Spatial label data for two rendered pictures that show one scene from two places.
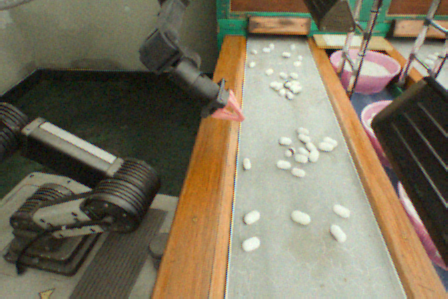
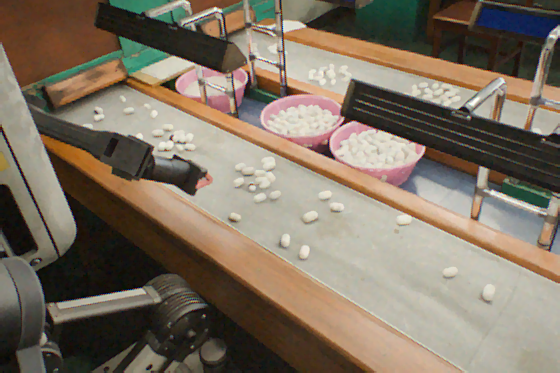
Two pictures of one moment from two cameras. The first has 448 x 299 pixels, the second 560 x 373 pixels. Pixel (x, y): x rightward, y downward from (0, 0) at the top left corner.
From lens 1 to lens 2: 72 cm
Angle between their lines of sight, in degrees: 39
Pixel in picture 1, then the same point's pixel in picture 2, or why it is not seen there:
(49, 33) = not seen: outside the picture
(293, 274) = (340, 245)
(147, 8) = not seen: outside the picture
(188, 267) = (292, 289)
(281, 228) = (307, 232)
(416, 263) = (382, 187)
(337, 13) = (232, 55)
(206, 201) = (249, 255)
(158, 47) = (137, 152)
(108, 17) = not seen: outside the picture
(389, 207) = (344, 172)
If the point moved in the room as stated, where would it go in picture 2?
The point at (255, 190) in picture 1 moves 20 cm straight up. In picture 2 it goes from (263, 227) to (255, 160)
